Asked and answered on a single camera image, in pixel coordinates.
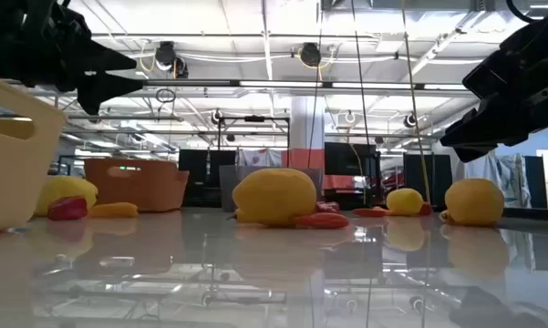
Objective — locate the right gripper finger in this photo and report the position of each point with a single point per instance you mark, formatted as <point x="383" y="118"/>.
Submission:
<point x="474" y="153"/>
<point x="481" y="132"/>

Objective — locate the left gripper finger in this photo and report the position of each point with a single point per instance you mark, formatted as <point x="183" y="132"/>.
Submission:
<point x="102" y="59"/>
<point x="100" y="89"/>

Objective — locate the yellow lemon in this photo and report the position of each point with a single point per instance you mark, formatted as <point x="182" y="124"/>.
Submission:
<point x="68" y="187"/>
<point x="405" y="200"/>
<point x="474" y="200"/>

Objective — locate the yellow mango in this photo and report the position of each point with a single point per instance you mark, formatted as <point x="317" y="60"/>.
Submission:
<point x="273" y="196"/>

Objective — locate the white hanging cloth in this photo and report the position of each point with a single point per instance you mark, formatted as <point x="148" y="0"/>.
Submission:
<point x="481" y="168"/>

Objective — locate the black partition panel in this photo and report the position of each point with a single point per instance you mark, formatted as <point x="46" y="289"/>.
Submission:
<point x="437" y="177"/>
<point x="196" y="177"/>
<point x="535" y="182"/>

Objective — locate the patterned hanging cloth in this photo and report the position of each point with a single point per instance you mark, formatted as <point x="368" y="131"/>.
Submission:
<point x="513" y="177"/>

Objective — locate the orange plastic basket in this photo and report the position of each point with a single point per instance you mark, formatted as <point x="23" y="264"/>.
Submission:
<point x="137" y="191"/>

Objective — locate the black monitor screen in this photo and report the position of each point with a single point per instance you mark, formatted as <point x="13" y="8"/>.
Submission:
<point x="346" y="159"/>

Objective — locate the yellow plastic basket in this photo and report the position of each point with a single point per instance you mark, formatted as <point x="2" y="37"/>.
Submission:
<point x="9" y="182"/>

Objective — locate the white printed cloth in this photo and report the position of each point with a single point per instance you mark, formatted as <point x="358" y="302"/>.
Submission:
<point x="260" y="157"/>

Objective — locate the white pillar red band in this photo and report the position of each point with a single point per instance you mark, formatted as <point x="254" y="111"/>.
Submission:
<point x="301" y="123"/>

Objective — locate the black metal gantry frame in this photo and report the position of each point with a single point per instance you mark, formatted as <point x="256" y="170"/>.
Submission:
<point x="255" y="119"/>

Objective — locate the long ceiling light rail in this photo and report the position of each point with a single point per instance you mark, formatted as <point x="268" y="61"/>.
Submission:
<point x="278" y="84"/>

